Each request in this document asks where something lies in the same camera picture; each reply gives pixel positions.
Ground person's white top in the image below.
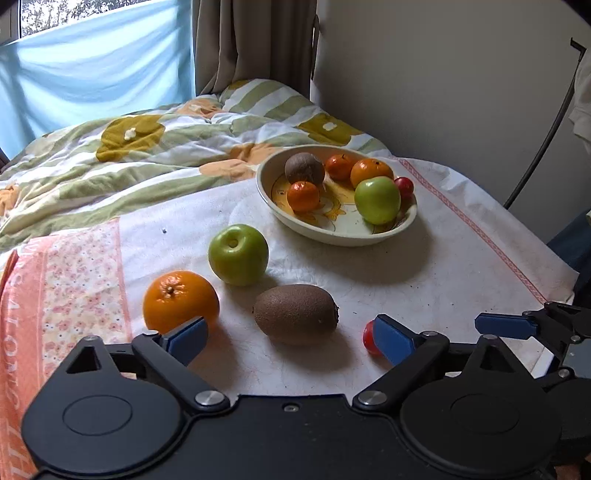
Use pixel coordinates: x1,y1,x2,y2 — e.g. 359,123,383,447
568,60,591,153

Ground floral striped quilt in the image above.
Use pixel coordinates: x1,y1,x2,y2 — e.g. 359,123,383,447
0,78,391,254

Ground orange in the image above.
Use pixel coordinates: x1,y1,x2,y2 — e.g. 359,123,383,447
142,271,221,335
350,158,394,189

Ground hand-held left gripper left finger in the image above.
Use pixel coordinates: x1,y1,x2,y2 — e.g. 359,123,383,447
55,318,230,411

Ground green apple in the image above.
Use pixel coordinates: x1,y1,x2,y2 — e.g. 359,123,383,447
354,176,402,226
208,224,270,287

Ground kiwi with green sticker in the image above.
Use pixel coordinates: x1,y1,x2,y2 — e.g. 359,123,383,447
284,152,325,186

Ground small tangerine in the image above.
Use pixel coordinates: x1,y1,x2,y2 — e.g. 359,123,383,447
324,154,356,182
286,181,321,213

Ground window pane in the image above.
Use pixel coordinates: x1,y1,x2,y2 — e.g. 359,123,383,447
19,0,155,38

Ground black cable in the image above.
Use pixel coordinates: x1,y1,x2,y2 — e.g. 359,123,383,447
503,37,585,210

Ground cream ceramic bowl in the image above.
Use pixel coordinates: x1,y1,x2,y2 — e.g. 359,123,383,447
256,144,419,247

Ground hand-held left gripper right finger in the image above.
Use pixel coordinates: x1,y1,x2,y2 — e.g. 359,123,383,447
353,315,522,409

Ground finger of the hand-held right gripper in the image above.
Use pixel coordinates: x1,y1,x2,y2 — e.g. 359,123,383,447
475,302,561,342

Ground person's blue jeans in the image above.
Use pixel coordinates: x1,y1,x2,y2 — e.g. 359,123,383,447
547,215,591,280

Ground light blue window cloth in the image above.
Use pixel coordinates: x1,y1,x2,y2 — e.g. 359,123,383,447
0,0,197,158

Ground brown curtain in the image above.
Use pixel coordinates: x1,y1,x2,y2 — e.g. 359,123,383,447
191,0,320,100

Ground brown kiwi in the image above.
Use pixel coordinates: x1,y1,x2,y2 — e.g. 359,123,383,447
252,284,339,347

